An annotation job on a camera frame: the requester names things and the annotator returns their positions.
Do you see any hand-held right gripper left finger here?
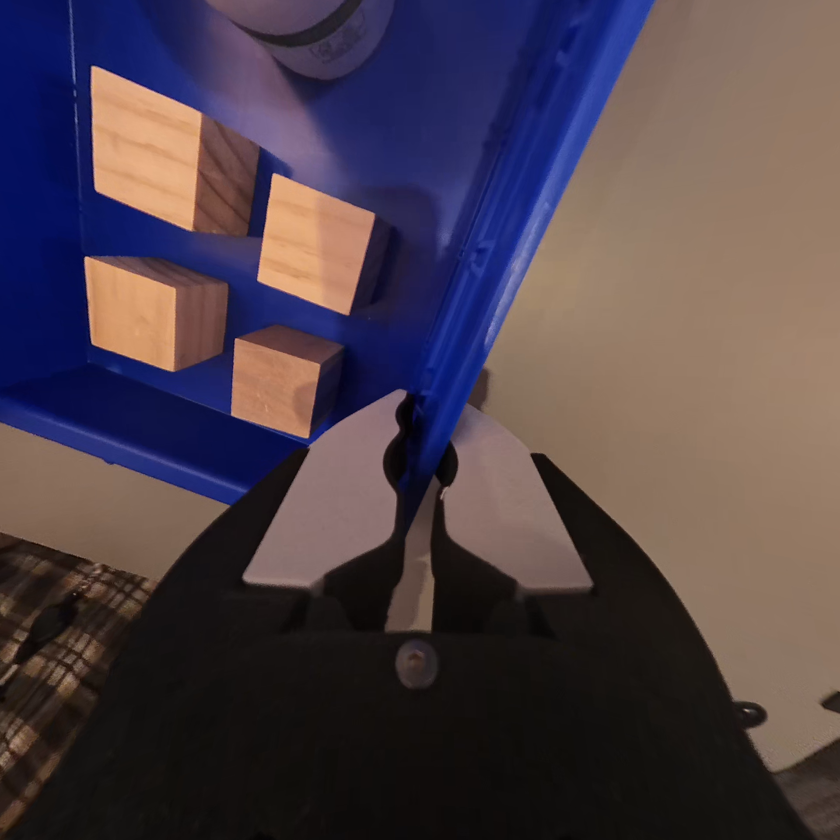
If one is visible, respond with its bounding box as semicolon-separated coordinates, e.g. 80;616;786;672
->
241;387;413;632

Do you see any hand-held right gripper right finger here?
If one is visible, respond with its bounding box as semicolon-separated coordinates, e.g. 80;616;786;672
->
430;403;597;632

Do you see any wooden cube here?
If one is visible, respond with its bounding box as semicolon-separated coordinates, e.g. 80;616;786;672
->
83;255;231;374
230;324;347;441
89;64;261;235
256;172;392;317

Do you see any blue plastic bin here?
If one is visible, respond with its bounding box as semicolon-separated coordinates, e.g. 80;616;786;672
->
0;0;657;546

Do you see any white paper cup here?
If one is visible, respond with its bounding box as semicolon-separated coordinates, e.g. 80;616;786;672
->
202;0;396;81

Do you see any black round clip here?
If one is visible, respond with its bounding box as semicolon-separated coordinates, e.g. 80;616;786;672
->
16;591;89;664

